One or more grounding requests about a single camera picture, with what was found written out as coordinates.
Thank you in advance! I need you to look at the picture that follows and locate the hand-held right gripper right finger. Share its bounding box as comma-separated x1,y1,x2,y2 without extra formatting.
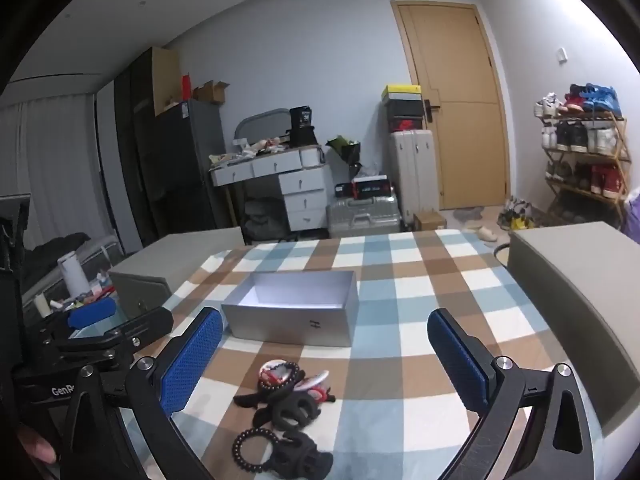
426,307,593,480

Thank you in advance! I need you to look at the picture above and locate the yellow shoebox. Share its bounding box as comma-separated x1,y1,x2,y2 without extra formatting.
382,84,422,102

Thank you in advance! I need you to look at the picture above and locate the black wrapped bouquet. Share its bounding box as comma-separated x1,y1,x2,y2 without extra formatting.
326,135,362,171

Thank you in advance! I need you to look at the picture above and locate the person's left hand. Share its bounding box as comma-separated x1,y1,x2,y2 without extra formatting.
19,425,58,465

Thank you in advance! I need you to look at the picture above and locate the small cardboard box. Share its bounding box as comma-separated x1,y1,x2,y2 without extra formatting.
414,211,447,231

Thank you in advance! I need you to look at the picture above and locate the grey box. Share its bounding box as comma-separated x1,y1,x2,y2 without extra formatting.
221,270,360,347

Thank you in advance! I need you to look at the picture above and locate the purple cloth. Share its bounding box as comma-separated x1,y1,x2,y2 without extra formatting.
620,187,640,246

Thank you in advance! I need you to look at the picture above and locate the white suitcase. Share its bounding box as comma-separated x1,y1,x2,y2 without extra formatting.
389,129,441,226

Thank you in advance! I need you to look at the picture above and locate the white bottle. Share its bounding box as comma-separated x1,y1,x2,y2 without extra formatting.
56,252,90,298

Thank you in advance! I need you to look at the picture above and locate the white desk with drawers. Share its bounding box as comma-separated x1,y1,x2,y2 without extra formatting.
209,145,335,233

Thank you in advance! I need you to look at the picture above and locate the round white red-print badge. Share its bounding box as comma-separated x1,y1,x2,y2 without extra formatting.
260,360,301,391
295,370,335,404

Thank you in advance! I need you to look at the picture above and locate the red and black shoebox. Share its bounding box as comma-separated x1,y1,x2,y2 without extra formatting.
387,117,426,134

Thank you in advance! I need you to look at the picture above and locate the pile of shoes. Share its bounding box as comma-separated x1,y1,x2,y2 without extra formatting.
496,196,538,231

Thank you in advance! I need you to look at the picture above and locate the dark cloth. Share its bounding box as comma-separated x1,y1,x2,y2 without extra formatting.
22,232,118,281

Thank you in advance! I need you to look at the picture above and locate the black and red box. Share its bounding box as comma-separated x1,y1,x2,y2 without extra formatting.
334,175,396,200

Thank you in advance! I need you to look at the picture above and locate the glass side table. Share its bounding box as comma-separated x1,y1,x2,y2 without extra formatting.
22,280,151,342

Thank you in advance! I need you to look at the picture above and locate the black coffee machine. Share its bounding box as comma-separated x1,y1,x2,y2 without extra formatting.
286,106,318,148

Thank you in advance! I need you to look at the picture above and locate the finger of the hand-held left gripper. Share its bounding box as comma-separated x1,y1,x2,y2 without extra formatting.
52,307,175,366
25,300,115,341

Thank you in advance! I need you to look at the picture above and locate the dark wardrobe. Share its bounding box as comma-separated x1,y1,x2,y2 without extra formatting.
114,46,181,248

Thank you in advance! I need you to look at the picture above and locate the dark bag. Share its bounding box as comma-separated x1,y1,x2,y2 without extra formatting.
244,197,291,241

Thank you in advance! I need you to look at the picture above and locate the open cardboard box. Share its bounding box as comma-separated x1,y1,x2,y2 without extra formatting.
192,80,231,106

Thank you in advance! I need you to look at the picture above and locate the black bead bracelet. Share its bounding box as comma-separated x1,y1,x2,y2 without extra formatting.
257,360,305,401
232,427,277,474

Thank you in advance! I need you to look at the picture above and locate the dark refrigerator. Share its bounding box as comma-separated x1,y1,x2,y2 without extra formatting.
150,99,236,246

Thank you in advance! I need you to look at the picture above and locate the wooden door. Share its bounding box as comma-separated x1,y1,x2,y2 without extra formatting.
390,1,511,211

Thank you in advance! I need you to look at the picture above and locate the black hair claw clip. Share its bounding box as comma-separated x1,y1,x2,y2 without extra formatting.
265,430,334,480
252,391,323,429

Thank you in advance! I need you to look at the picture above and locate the grey cabinet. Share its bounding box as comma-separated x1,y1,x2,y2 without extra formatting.
107,226,246,318
507,221,640,438

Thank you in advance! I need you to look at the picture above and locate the white curtain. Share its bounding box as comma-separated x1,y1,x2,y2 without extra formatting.
0,91,121,251

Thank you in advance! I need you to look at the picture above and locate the shoe rack with shoes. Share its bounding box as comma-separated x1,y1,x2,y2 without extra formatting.
534,82,628,198

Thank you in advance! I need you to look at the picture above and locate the silver suitcase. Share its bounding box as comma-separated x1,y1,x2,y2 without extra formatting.
326,195,403,238

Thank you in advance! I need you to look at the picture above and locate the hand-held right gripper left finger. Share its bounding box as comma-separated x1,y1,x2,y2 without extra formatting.
55,306,224,480

